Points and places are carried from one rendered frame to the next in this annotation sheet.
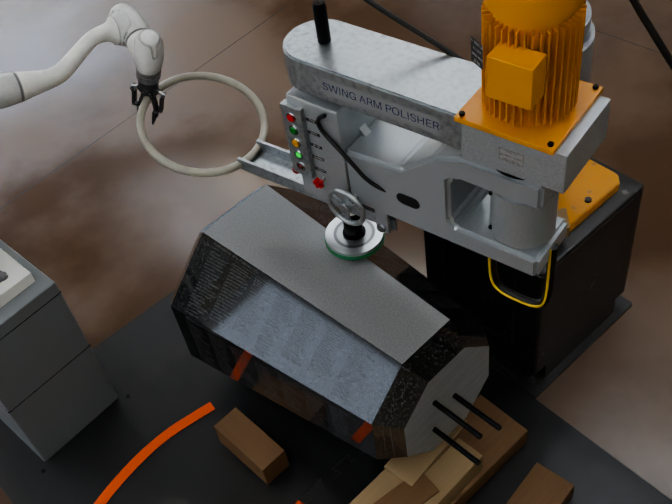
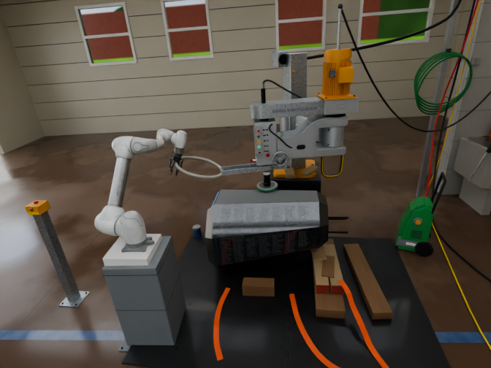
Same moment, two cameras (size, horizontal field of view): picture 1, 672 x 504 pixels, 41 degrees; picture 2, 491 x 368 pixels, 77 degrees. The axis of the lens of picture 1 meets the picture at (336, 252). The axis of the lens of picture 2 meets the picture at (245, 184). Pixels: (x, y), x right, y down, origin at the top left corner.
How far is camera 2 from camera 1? 2.32 m
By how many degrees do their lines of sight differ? 42
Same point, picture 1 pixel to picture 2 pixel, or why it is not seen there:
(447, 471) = (330, 252)
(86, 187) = (99, 258)
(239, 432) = (253, 282)
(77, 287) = not seen: hidden behind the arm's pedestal
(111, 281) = not seen: hidden behind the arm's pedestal
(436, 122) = (315, 106)
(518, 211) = (340, 130)
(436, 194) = (312, 138)
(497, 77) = (343, 74)
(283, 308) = (264, 210)
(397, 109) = (301, 108)
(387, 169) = (294, 136)
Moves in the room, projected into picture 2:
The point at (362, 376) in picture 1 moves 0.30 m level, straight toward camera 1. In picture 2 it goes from (307, 214) to (337, 225)
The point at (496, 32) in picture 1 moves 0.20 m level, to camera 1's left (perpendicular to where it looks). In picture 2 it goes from (337, 64) to (324, 66)
